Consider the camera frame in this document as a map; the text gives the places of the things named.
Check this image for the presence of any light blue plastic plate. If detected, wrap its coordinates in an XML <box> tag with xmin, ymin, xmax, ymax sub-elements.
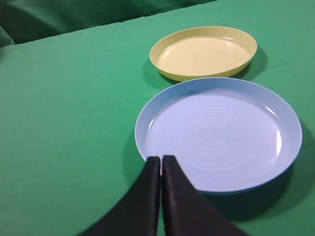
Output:
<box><xmin>135</xmin><ymin>77</ymin><xmax>303</xmax><ymax>194</ymax></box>

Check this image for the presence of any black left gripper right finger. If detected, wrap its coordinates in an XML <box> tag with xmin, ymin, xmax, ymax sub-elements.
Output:
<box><xmin>161</xmin><ymin>155</ymin><xmax>248</xmax><ymax>236</ymax></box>

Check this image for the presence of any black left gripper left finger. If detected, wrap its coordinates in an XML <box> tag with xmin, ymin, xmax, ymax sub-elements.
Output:
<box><xmin>80</xmin><ymin>156</ymin><xmax>160</xmax><ymax>236</ymax></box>

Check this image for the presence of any green backdrop cloth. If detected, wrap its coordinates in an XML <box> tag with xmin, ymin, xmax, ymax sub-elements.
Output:
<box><xmin>0</xmin><ymin>0</ymin><xmax>204</xmax><ymax>47</ymax></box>

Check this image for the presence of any green table cloth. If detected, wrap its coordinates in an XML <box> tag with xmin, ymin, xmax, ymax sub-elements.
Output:
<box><xmin>0</xmin><ymin>0</ymin><xmax>315</xmax><ymax>236</ymax></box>

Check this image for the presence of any yellow plastic plate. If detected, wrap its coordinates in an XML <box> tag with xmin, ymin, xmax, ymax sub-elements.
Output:
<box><xmin>150</xmin><ymin>26</ymin><xmax>258</xmax><ymax>82</ymax></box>

